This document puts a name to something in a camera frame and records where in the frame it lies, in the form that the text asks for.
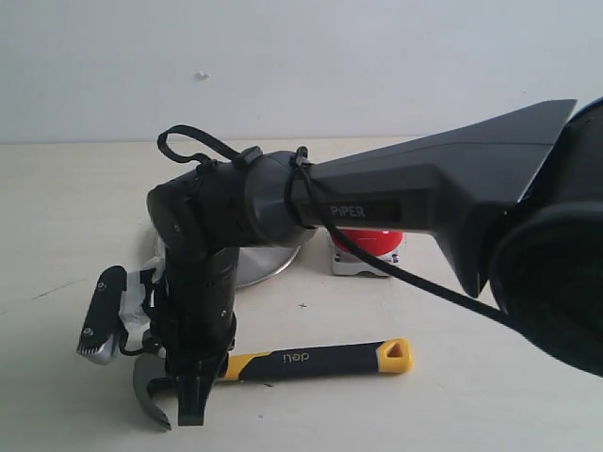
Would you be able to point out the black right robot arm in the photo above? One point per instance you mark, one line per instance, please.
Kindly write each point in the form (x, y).
(514, 203)

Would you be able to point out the round steel plate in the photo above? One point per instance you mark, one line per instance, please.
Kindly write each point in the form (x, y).
(256, 265)

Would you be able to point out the yellow black claw hammer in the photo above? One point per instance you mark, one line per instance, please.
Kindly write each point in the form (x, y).
(151, 373)

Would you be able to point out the red dome push button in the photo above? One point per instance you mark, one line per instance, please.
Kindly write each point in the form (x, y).
(381, 244)

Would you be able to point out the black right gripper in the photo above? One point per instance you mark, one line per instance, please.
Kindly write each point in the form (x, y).
(196, 324)

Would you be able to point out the right wrist camera with tape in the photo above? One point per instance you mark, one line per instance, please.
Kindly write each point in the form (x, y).
(118, 318)

